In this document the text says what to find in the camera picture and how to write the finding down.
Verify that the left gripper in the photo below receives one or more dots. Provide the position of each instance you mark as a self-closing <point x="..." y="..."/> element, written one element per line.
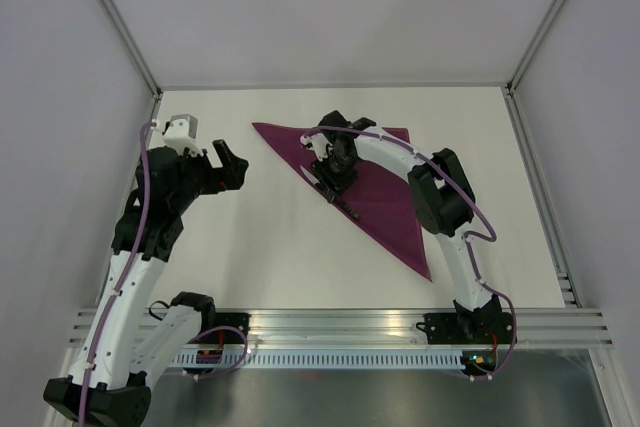
<point x="228" y="177"/>

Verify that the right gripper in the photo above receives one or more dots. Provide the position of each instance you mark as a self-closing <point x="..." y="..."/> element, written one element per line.
<point x="335" y="184"/>

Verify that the steel table knife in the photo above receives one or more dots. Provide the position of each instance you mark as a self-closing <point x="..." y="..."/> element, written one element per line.
<point x="330" y="196"/>

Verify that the purple cloth napkin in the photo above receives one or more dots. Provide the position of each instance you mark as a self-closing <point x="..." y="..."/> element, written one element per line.
<point x="381" y="198"/>

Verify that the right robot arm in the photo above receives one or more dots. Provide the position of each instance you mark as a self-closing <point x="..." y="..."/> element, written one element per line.
<point x="444" y="204"/>

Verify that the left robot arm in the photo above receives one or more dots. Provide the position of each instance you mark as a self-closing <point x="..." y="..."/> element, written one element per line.
<point x="110" y="382"/>

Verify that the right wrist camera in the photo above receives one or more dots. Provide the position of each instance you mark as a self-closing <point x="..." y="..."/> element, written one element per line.
<point x="318" y="144"/>

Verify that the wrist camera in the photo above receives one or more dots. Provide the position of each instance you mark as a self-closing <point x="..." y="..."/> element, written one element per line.
<point x="318" y="144"/>
<point x="179" y="134"/>

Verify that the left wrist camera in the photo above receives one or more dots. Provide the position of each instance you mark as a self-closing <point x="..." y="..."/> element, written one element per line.
<point x="179" y="134"/>

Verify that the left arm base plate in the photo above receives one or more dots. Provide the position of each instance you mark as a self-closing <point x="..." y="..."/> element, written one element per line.
<point x="238" y="320"/>

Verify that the left aluminium frame post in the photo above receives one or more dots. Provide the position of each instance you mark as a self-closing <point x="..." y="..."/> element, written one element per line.
<point x="131" y="47"/>

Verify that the aluminium frame post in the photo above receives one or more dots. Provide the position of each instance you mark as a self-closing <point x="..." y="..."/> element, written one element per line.
<point x="533" y="47"/>
<point x="131" y="47"/>

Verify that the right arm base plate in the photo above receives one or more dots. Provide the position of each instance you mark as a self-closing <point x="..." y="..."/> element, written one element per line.
<point x="453" y="329"/>

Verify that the white slotted cable duct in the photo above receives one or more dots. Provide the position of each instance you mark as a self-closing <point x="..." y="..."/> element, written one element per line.
<point x="353" y="359"/>

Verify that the right aluminium frame post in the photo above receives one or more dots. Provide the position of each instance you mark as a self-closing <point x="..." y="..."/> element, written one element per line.
<point x="533" y="47"/>

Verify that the aluminium front rail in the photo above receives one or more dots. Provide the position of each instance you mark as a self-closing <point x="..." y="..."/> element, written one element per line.
<point x="537" y="329"/>

